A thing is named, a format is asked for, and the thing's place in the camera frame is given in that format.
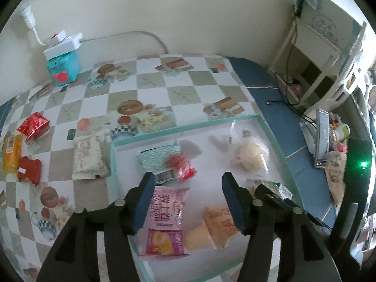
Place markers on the pink snack packet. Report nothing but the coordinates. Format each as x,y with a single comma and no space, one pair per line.
166,223

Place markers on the shiny red snack packet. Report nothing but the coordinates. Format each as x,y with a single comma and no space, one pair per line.
33,125

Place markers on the beige printed bag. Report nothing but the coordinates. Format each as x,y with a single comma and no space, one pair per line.
336,170

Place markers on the clear bread packet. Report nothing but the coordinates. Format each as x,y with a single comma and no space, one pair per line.
249,155

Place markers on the green and white snack packet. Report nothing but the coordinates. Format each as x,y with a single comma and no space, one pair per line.
279,188

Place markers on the dark red snack packet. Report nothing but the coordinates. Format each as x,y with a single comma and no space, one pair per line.
29,170

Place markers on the silver flat device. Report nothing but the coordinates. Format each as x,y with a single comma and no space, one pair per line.
321,138

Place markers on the white dish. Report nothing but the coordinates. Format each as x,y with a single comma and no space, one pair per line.
307,136

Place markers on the white wall plug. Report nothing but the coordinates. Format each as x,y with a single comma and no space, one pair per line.
28,14

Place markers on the white tray with teal rim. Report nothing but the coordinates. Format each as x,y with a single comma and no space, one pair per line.
211,182

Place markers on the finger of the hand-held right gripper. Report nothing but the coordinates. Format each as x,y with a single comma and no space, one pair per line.
268,196

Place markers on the teal box with red label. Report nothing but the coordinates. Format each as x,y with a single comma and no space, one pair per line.
64,70

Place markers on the orange snack packet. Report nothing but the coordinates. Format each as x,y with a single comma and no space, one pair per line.
11,154

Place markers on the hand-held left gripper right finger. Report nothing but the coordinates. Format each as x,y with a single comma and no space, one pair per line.
235,205

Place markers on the green printed snack packet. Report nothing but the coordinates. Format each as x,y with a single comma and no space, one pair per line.
155,158

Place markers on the orange bread packet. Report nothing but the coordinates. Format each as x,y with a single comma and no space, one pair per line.
217,226

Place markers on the white power strip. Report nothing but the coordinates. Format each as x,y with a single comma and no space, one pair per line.
63,47

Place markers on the white shelf unit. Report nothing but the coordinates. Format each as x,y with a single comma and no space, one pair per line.
320,53

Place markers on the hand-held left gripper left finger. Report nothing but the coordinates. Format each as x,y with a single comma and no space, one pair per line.
145,208

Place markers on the small red snack packet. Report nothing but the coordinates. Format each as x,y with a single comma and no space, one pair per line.
183,167

